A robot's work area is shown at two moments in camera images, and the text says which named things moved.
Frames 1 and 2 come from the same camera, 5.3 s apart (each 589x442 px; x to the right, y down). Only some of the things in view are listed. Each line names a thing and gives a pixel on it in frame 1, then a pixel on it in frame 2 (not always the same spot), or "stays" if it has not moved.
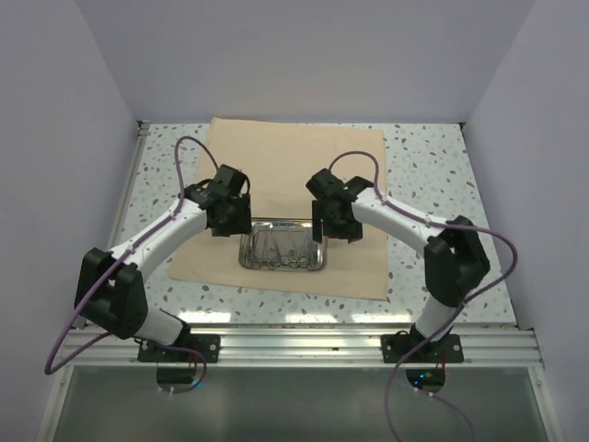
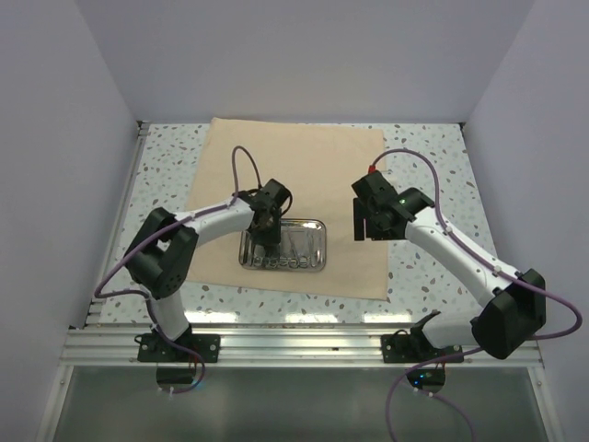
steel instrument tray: [282, 246] stays
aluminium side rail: [142, 130] stays
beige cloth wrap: [277, 158] stays
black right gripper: [352, 231] to [361, 214]
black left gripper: [241, 225] to [273, 236]
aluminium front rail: [301, 345] stays
